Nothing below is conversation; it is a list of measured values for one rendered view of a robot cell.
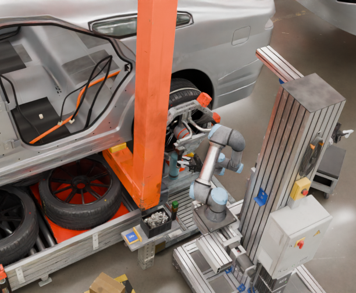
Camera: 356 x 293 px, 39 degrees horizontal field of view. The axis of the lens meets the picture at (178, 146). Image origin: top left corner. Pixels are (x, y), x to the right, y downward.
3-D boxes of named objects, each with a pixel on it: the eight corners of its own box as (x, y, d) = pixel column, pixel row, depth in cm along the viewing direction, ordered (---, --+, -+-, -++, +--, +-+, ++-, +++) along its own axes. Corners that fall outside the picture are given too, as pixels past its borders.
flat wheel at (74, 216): (85, 157, 454) (84, 139, 437) (138, 198, 426) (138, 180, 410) (24, 199, 416) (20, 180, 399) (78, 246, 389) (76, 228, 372)
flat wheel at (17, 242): (-10, 288, 358) (-16, 270, 342) (-69, 239, 382) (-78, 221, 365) (57, 228, 399) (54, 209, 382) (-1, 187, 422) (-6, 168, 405)
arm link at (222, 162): (231, 155, 374) (228, 165, 382) (217, 150, 376) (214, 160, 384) (227, 162, 368) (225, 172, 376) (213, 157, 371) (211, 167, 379)
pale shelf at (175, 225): (168, 213, 399) (169, 210, 397) (180, 228, 390) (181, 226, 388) (120, 235, 381) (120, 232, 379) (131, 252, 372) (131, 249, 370)
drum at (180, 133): (185, 132, 414) (187, 119, 404) (200, 148, 402) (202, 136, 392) (171, 138, 408) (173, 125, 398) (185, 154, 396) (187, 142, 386)
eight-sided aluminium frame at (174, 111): (203, 141, 437) (211, 93, 398) (207, 146, 433) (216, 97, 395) (149, 163, 414) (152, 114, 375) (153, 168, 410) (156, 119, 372)
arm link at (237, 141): (250, 131, 336) (244, 165, 379) (234, 126, 338) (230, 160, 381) (244, 145, 331) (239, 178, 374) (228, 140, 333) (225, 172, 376)
